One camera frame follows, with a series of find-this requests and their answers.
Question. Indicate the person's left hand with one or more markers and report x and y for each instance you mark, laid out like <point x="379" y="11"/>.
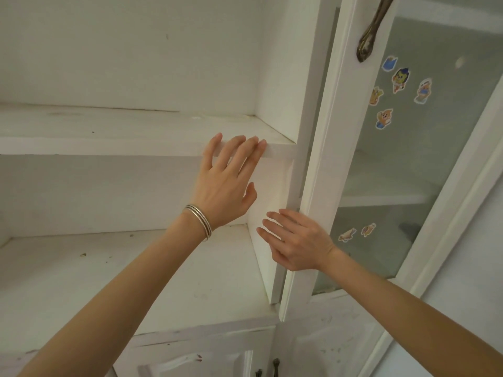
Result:
<point x="222" y="188"/>

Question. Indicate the person's right hand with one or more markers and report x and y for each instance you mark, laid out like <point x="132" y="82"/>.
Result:
<point x="302" y="243"/>

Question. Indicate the person's right middle finger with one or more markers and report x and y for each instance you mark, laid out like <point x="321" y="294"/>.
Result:
<point x="270" y="237"/>

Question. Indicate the person's left middle finger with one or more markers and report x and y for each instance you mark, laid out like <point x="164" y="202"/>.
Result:
<point x="244" y="155"/>

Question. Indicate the person's left little finger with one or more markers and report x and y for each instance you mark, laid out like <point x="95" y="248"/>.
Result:
<point x="212" y="147"/>

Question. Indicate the person's left thumb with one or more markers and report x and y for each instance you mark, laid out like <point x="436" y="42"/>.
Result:
<point x="250" y="197"/>

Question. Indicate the person's right little finger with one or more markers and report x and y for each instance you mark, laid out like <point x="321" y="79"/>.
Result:
<point x="282" y="217"/>

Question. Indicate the person's right forearm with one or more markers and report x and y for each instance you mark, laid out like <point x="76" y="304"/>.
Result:
<point x="408" y="321"/>

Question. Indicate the person's left forearm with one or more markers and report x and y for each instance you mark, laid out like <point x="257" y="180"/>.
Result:
<point x="118" y="298"/>

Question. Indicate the thin silver bangle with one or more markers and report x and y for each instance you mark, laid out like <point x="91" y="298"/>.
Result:
<point x="201" y="218"/>
<point x="196" y="222"/>

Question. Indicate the orange fox lying sticker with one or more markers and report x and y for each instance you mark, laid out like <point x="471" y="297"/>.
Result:
<point x="347" y="234"/>

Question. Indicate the small orange fox sticker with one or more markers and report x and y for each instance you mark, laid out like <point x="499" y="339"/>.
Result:
<point x="368" y="230"/>

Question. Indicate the white framed glass cabinet door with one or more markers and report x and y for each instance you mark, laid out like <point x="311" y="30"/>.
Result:
<point x="334" y="125"/>

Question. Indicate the white cabinet shelf board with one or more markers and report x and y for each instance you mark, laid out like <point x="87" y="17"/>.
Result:
<point x="78" y="278"/>
<point x="118" y="131"/>

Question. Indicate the white wooden cabinet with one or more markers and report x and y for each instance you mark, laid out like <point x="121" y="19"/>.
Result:
<point x="129" y="54"/>

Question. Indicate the orange animal blue trousers sticker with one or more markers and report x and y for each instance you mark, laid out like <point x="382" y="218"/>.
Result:
<point x="384" y="118"/>

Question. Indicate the small orange animal sticker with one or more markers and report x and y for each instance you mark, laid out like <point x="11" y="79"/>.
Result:
<point x="376" y="96"/>

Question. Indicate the blue cartoon sticker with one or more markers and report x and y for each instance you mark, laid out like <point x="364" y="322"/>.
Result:
<point x="390" y="63"/>

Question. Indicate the yellow lion blue hat sticker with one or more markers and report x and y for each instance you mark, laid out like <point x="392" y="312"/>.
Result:
<point x="401" y="80"/>

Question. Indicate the cartoon sticker with striped figure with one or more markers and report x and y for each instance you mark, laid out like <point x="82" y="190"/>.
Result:
<point x="423" y="91"/>

